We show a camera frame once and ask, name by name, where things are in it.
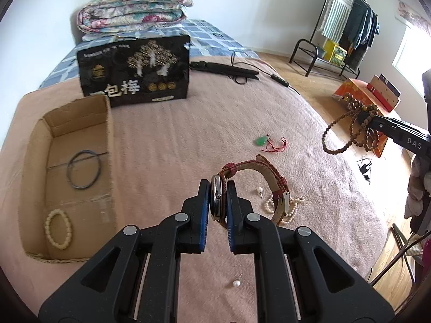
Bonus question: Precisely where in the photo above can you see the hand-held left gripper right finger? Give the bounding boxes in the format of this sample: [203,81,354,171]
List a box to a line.
[226,180,395,323]

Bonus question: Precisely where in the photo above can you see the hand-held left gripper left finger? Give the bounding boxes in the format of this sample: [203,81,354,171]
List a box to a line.
[38,179,210,323]

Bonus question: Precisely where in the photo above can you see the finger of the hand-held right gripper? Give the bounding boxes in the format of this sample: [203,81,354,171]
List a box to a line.
[358,112,397,139]

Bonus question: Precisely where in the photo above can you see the brown wooden bead necklace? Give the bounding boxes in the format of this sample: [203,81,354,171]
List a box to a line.
[321,95,388,156]

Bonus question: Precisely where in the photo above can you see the wristwatch with red strap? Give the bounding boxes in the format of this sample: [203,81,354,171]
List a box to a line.
[210,154,291,227]

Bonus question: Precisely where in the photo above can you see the cardboard box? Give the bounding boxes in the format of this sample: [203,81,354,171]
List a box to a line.
[21,94,117,264]

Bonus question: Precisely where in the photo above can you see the person's right hand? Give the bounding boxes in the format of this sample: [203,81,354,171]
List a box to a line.
[404,156,431,220]

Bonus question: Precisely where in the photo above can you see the red and white book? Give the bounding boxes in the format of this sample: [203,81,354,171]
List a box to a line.
[366,73,402,113]

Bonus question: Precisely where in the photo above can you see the small black charger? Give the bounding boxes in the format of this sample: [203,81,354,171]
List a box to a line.
[356,157,374,185]

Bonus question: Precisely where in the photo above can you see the yellow crate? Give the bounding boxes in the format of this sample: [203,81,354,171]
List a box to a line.
[322,39,348,66]

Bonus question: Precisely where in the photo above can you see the black metal clothes rack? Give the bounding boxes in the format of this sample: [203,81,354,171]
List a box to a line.
[289,0,382,79]

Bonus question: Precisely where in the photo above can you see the dark hanging clothes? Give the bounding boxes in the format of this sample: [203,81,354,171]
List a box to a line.
[340,0,382,71]

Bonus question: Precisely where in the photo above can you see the floral window curtain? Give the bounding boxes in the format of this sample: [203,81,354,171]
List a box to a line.
[397,0,431,37]

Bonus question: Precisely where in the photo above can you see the striped hanging cloth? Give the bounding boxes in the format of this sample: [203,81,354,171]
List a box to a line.
[321,0,357,44]

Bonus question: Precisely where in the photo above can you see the black hair straightener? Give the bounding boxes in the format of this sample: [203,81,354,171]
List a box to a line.
[189,60,260,80]

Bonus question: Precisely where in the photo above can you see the black printed gift box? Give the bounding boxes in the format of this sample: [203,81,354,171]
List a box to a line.
[77,34,191,108]

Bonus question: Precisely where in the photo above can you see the blue checked bedsheet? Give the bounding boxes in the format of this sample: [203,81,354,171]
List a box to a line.
[38,19,260,90]

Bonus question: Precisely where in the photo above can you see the folded floral quilt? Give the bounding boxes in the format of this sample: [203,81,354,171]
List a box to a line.
[76,0,194,38]

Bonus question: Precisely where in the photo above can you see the white pearl bracelet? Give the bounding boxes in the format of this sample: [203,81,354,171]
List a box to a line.
[265,195,305,225]

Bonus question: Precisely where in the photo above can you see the green pendant with red cord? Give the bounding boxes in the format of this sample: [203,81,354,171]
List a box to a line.
[255,135,289,153]

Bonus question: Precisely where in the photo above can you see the metal frame chair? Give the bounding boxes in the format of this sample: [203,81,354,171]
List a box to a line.
[369,223,431,310]

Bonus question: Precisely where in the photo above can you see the black power cable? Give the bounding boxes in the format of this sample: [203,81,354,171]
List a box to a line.
[230,51,301,95]

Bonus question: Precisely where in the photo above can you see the black ring bangle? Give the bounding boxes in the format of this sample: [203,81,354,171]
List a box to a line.
[66,149,102,189]

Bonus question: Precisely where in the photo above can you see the cream bead bracelet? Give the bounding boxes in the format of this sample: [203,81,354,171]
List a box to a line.
[44,209,73,250]

